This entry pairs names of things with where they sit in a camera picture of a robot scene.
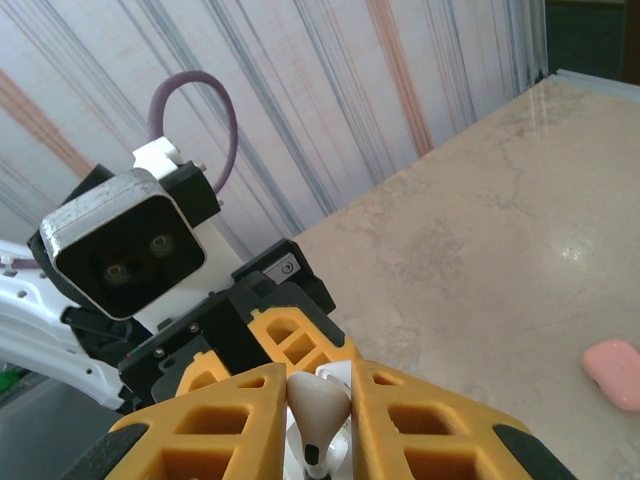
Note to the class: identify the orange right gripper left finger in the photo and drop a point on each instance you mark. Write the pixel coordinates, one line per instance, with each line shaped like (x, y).
(210, 450)

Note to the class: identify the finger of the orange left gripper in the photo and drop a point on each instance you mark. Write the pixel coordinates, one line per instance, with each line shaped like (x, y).
(207, 372)
(320, 345)

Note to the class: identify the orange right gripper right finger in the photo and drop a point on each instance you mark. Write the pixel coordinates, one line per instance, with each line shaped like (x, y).
(425, 450)

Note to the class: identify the white earbud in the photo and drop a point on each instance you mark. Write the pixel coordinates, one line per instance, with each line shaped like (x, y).
(317, 400)

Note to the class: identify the pink earbud charging case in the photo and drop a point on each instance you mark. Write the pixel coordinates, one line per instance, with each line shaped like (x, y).
(612, 372)

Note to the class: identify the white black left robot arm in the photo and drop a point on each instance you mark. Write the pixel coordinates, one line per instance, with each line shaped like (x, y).
(40, 325)

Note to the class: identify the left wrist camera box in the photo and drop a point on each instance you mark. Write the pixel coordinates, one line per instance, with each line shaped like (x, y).
(125, 250)

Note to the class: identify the aluminium corner post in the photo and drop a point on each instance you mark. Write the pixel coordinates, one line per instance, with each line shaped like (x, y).
(532, 40)

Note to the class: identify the aluminium table frame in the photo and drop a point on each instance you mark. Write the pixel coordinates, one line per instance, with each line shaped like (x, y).
(590, 84)

